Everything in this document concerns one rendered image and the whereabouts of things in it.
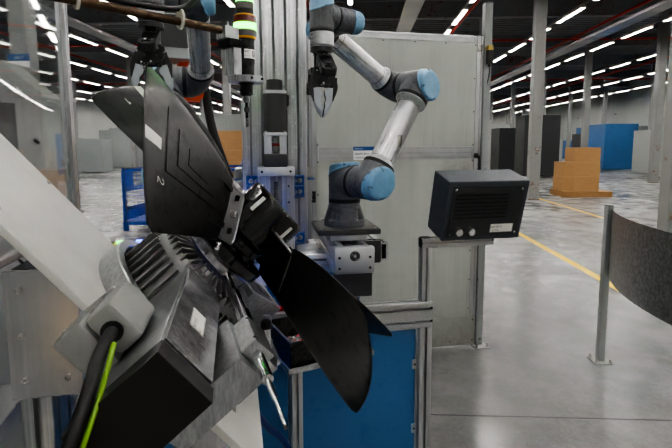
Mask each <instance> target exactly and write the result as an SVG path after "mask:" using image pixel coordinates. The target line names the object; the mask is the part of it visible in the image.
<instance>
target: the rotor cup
mask: <svg viewBox="0 0 672 448"><path fill-rule="evenodd" d="M243 194H244V204H243V208H242V212H241V216H240V221H239V225H238V229H237V233H236V237H235V240H234V242H233V244H232V245H231V246H230V245H228V244H226V243H225V242H223V241H222V240H220V239H218V238H217V240H213V239H208V238H205V239H206V240H207V242H208V243H209V244H210V246H211V247H212V248H213V249H214V251H215V252H216V253H217V254H218V255H219V256H220V258H221V259H222V260H223V261H224V262H225V263H226V264H227V265H228V266H229V267H230V268H231V269H232V270H233V271H234V272H235V273H237V274H238V275H239V276H240V277H241V278H243V279H244V280H246V281H247V282H250V283H253V282H254V281H255V280H256V279H257V278H259V277H260V274H259V273H258V268H257V266H256V264H255V263H254V261H255V260H256V259H257V258H258V257H260V256H263V255H264V252H265V249H266V246H267V243H268V239H269V236H270V233H271V230H274V232H276V233H278V235H279V236H281V235H282V234H283V233H284V232H285V231H286V230H288V229H289V228H290V227H291V228H292V230H291V231H290V232H289V233H288V234H287V235H285V236H284V237H283V238H282V240H283V241H284V242H285V243H286V244H287V243H288V242H289V241H290V240H291V239H292V238H293V237H295V236H296V235H297V234H298V233H299V232H300V227H299V225H298V224H297V223H296V222H295V221H294V220H293V218H292V217H291V216H290V215H289V214H288V213H287V212H286V210H285V209H284V208H283V207H282V206H281V205H280V204H279V202H278V201H277V200H276V199H275V198H274V197H273V196H272V195H271V194H270V192H269V191H268V190H267V189H266V188H265V187H264V186H263V185H262V184H261V183H259V182H257V183H255V184H254V185H252V186H251V187H250V188H249V189H248V190H247V191H245V192H244V193H243ZM263 196H264V197H265V200H264V201H263V202H262V203H261V204H260V205H258V206H257V207H256V208H255V209H254V210H253V211H252V210H251V208H250V207H251V206H253V205H254V204H255V203H256V202H257V201H258V200H259V199H261V198H262V197H263Z"/></svg>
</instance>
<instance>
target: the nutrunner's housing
mask: <svg viewBox="0 0 672 448"><path fill-rule="evenodd" d="M239 39H240V40H243V48H241V58H242V74H249V75H254V65H255V39H253V38H239ZM238 84H239V85H240V95H241V96H252V95H253V90H252V89H253V88H252V87H253V86H252V85H254V83H251V82H240V83H238Z"/></svg>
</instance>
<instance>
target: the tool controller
mask: <svg viewBox="0 0 672 448"><path fill-rule="evenodd" d="M529 183H530V181H529V180H528V179H526V178H525V177H523V176H521V175H519V174H518V173H516V172H514V171H512V170H510V169H503V170H439V171H435V174H434V182H433V189H432V197H431V204H430V212H429V219H428V227H429V228H430V229H431V230H432V232H433V233H434V234H435V235H436V236H437V237H439V238H440V240H441V241H453V240H473V239H494V238H514V237H518V235H519V231H520V226H521V221H522V216H523V212H524V207H525V202H526V197H527V193H528V188H529Z"/></svg>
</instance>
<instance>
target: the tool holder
mask: <svg viewBox="0 0 672 448"><path fill-rule="evenodd" d="M222 28H223V32H222V33H221V34H218V33H216V36H217V40H218V41H217V43H218V49H223V50H225V75H226V76H228V83H229V84H234V85H239V84H238V83H240V82H251V83H254V85H262V84H264V77H263V76H259V75H249V74H242V58H241V48H243V40H240V39H239V28H237V27H233V26H228V25H224V26H222Z"/></svg>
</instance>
